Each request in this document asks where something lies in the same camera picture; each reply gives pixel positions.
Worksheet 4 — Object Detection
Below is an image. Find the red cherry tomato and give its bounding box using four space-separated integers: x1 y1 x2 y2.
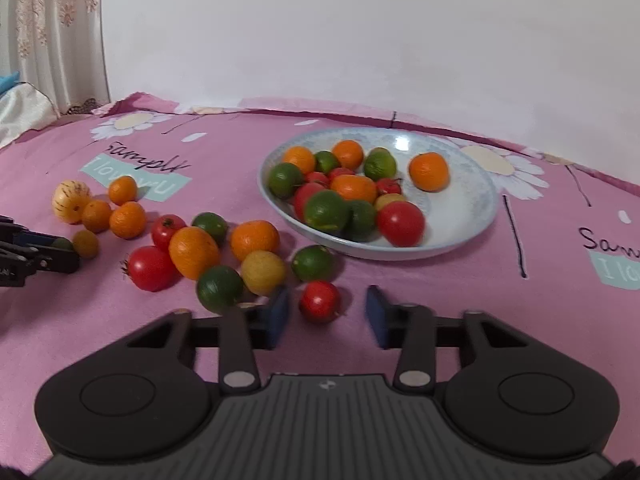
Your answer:
298 281 342 324

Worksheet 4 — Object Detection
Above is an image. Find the large red tomato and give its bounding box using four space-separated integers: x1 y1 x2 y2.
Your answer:
376 200 426 247

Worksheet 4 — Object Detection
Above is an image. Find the brown yellow longan fruit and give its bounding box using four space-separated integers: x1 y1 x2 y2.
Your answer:
374 193 407 211

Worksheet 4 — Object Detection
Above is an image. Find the small red cherry fruit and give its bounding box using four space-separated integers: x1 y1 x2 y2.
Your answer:
376 178 402 196

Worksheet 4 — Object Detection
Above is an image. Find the dark green lime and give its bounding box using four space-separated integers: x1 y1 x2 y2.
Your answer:
303 190 350 235

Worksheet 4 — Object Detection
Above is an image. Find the green yellow lime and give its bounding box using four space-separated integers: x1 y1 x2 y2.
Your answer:
196 264 244 314

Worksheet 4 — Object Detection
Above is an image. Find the yellow striped small melon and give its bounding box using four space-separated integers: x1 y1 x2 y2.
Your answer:
52 180 92 224

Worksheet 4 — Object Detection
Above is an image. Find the orange kumquat far left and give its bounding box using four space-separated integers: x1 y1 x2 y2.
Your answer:
81 200 113 234

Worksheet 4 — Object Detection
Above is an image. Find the orange green mottled citrus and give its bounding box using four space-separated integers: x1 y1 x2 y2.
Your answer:
168 226 221 281

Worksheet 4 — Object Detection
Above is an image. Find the tall red tomato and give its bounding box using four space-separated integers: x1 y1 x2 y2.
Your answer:
122 246 180 292

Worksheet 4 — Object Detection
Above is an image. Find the small orange kumquat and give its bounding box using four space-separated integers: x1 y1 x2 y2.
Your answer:
107 176 138 206

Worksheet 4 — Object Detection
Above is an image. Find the white bedding pile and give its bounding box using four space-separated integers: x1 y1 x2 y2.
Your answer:
0 81 60 148

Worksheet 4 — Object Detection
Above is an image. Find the blue white ceramic plate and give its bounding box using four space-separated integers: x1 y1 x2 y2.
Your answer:
257 127 498 261

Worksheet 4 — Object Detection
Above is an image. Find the pink floral tablecloth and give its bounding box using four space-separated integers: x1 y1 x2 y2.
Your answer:
1 93 639 470

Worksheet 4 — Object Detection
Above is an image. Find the green lime right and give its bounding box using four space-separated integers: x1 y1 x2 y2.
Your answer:
363 148 397 181

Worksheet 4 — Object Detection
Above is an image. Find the beige patterned curtain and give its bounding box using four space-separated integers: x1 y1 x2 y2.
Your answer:
1 0 110 114

